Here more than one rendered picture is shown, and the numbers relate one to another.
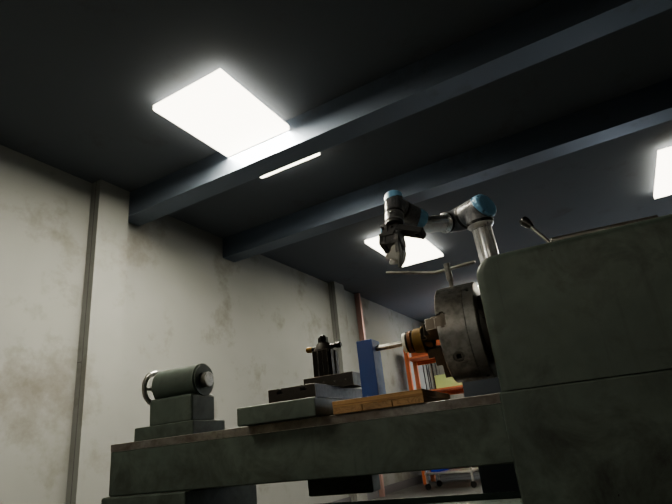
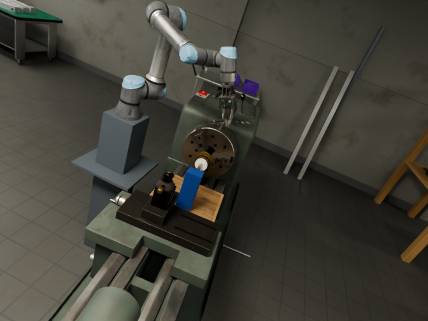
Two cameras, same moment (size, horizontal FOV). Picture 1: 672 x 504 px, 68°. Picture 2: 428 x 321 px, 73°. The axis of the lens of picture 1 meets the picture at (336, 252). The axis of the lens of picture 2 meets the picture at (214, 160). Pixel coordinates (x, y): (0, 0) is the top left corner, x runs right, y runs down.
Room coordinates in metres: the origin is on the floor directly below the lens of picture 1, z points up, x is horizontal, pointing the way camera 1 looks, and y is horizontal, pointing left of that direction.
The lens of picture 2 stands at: (2.15, 1.08, 1.84)
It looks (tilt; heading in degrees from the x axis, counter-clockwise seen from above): 28 degrees down; 250
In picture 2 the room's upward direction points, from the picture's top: 21 degrees clockwise
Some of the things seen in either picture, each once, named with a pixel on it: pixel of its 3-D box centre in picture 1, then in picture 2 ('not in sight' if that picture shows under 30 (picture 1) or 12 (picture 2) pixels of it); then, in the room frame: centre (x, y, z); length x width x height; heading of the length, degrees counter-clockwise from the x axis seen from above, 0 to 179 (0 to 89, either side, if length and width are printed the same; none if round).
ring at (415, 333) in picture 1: (420, 340); (203, 160); (1.72, -0.26, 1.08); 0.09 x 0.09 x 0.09; 67
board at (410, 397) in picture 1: (394, 403); (187, 199); (1.77, -0.14, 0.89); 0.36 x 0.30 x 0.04; 157
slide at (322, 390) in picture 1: (320, 396); (169, 221); (1.90, 0.11, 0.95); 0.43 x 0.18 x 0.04; 157
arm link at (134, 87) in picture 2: not in sight; (133, 88); (2.16, -0.60, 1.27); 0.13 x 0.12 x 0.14; 34
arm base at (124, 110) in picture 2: not in sight; (128, 107); (2.17, -0.59, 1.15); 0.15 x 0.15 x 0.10
